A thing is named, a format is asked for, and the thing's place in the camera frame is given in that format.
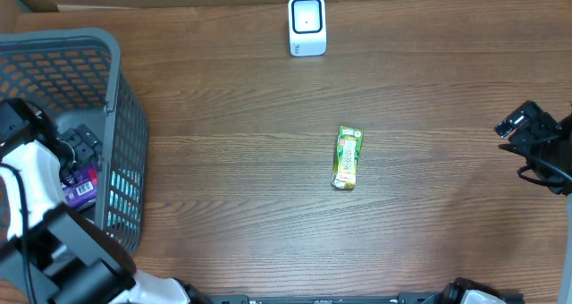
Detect purple sanitary pad pack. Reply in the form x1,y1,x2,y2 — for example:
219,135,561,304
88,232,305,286
61,164,98,210

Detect green drink carton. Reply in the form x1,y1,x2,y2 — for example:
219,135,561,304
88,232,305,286
331,126,364,190

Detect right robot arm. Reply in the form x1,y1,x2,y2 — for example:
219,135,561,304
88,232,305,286
494,100,571,219

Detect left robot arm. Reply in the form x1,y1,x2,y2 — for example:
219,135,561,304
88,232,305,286
1,98,209,303

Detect grey plastic shopping basket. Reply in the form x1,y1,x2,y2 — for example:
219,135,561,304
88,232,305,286
1,28,148,253

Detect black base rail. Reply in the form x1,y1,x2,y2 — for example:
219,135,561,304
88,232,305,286
196,290,525,304

